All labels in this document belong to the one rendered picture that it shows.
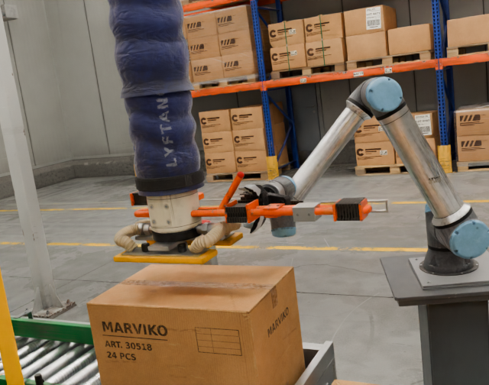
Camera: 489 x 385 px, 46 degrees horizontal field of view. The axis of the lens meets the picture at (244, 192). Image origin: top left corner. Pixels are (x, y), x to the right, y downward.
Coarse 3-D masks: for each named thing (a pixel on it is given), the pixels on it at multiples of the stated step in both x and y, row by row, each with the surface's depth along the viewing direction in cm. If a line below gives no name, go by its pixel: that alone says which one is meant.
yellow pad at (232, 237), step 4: (232, 232) 200; (236, 232) 202; (240, 232) 201; (228, 236) 197; (232, 236) 197; (236, 236) 197; (240, 236) 199; (224, 240) 194; (228, 240) 193; (232, 240) 194; (236, 240) 196; (188, 244) 200; (216, 244) 195; (220, 244) 194; (224, 244) 194; (228, 244) 193
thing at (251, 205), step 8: (240, 200) 187; (248, 200) 186; (256, 200) 183; (224, 208) 181; (232, 208) 178; (240, 208) 177; (248, 208) 178; (232, 216) 180; (240, 216) 179; (248, 216) 178; (256, 216) 182
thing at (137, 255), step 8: (136, 248) 195; (144, 248) 189; (176, 248) 189; (184, 248) 183; (208, 248) 184; (120, 256) 190; (128, 256) 188; (136, 256) 187; (144, 256) 186; (152, 256) 185; (160, 256) 184; (168, 256) 183; (176, 256) 181; (184, 256) 180; (192, 256) 179; (200, 256) 178; (208, 256) 179
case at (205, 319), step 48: (144, 288) 201; (192, 288) 195; (240, 288) 189; (288, 288) 199; (96, 336) 196; (144, 336) 187; (192, 336) 180; (240, 336) 172; (288, 336) 197; (144, 384) 192; (192, 384) 184; (240, 384) 176; (288, 384) 196
